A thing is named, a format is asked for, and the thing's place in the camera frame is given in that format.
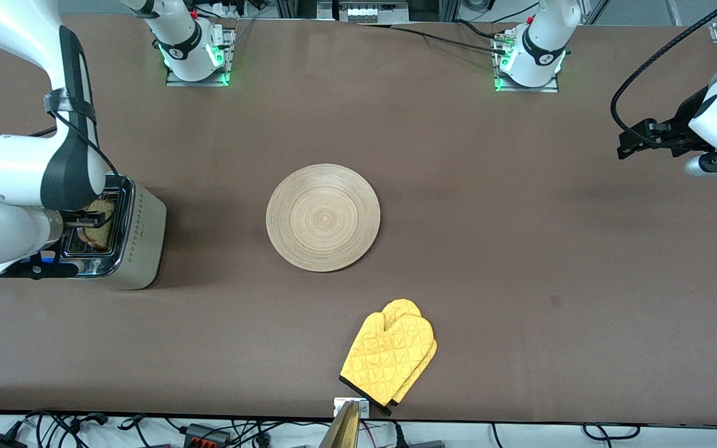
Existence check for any black cable across table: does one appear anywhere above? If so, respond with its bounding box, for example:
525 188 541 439
358 24 508 55

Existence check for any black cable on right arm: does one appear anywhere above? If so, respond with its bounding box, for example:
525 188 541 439
29 90 120 178

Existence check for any metal base plate of left arm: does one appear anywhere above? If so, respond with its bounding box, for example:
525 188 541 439
494 31 560 93

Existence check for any round wooden plate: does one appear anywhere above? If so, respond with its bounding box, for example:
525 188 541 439
266 164 382 273

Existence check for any white power strip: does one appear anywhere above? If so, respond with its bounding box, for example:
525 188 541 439
318 0 409 24

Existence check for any red and black connector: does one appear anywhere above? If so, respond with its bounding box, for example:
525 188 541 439
183 423 233 447

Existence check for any white metal bracket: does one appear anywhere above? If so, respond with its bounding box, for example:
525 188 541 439
334 397 370 418

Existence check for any gold camera stand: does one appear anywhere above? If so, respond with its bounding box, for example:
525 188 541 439
318 401 360 448

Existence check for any chrome and cream toaster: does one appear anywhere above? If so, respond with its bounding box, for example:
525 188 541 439
54 174 168 291

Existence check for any black braided cable on left arm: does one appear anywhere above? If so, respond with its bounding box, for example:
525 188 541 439
611 0 717 147

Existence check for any metal base plate of right arm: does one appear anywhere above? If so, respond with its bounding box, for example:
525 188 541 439
166 25 235 86

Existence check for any brown bread slice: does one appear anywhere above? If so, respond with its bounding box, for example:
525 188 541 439
82 199 116 251

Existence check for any yellow quilted oven mitt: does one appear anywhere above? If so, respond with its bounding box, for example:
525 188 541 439
339 311 433 416
382 299 438 416

